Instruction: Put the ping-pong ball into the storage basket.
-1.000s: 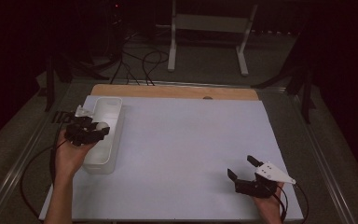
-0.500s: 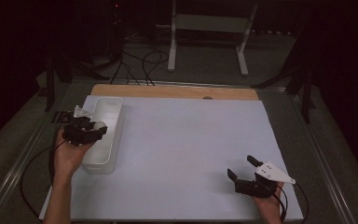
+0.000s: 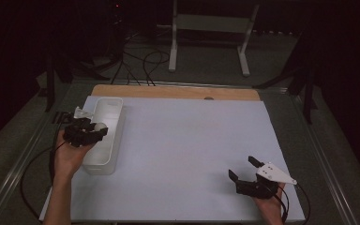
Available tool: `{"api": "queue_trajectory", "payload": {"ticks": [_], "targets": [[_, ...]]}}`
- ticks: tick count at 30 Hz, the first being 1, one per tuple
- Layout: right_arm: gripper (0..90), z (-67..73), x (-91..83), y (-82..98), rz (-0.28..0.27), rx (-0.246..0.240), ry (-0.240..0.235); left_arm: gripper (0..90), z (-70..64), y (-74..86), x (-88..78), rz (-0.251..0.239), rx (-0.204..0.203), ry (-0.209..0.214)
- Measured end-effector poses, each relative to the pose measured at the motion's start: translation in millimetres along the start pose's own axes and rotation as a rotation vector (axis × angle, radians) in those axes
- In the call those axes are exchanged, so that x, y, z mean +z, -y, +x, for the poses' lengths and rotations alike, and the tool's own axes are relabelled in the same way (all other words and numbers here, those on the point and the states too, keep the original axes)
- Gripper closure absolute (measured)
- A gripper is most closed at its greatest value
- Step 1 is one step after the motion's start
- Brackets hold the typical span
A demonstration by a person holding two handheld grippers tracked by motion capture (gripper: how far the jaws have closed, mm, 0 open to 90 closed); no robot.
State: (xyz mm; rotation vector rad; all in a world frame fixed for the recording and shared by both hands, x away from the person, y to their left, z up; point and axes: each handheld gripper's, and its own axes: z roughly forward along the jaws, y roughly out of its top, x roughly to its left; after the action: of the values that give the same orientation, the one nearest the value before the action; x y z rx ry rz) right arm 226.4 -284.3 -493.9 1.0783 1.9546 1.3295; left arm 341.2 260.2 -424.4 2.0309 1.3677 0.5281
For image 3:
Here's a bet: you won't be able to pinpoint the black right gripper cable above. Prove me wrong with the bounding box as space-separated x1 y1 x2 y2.
276 183 311 225

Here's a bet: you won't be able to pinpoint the person's right hand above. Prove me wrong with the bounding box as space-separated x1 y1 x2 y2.
252 184 287 219

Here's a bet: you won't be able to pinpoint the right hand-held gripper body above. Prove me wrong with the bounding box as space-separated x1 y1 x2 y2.
235 161 298 200

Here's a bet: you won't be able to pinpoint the person's left hand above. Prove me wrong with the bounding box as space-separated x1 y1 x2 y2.
52 129 94 181

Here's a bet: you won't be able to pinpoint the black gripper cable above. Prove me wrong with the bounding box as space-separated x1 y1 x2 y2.
20 137 68 221
276 183 311 225

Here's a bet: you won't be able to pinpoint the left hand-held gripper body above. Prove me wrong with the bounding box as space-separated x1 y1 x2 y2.
63 106 100 148

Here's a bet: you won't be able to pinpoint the white metal stand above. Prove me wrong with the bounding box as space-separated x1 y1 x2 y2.
168 0 261 78

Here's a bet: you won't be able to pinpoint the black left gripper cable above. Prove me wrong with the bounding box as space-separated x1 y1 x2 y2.
20 137 68 221

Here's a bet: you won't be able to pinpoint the black metal stand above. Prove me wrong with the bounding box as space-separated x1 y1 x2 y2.
252 31 319 126
44 51 111 113

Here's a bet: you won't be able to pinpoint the white plastic bin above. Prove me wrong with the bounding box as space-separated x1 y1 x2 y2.
81 97 127 176

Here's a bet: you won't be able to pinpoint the black floor cables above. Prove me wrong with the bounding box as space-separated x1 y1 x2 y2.
110 46 172 87

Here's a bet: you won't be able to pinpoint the white table board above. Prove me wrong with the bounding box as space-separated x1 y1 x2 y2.
38 95 307 223

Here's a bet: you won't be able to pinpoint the metal frame rail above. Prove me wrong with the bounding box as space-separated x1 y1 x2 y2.
290 93 360 225
0 87 73 225

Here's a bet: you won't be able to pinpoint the wooden table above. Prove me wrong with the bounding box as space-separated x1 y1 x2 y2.
91 83 262 101

